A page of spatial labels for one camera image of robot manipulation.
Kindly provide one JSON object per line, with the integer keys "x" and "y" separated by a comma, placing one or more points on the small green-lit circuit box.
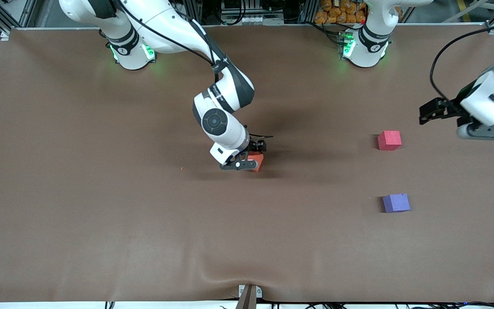
{"x": 344, "y": 43}

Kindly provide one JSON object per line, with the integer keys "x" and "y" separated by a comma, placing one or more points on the pile of orange objects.
{"x": 337, "y": 13}

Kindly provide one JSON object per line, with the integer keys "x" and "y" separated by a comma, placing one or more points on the aluminium frame post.
{"x": 193, "y": 10}

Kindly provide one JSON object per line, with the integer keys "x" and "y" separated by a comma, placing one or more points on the orange foam block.
{"x": 259, "y": 162}

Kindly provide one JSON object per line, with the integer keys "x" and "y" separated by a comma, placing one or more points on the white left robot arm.
{"x": 369, "y": 53}

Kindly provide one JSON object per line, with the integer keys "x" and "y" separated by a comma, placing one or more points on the grey bracket with brown post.
{"x": 249, "y": 296}

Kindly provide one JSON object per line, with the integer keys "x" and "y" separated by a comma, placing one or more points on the brown table cover mat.
{"x": 101, "y": 214}

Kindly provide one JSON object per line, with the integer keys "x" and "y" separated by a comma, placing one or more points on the purple foam block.
{"x": 396, "y": 203}

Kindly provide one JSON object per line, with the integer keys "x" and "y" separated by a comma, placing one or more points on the red foam block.
{"x": 389, "y": 140}

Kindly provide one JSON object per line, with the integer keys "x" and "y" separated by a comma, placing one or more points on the white connector strip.
{"x": 251, "y": 19}

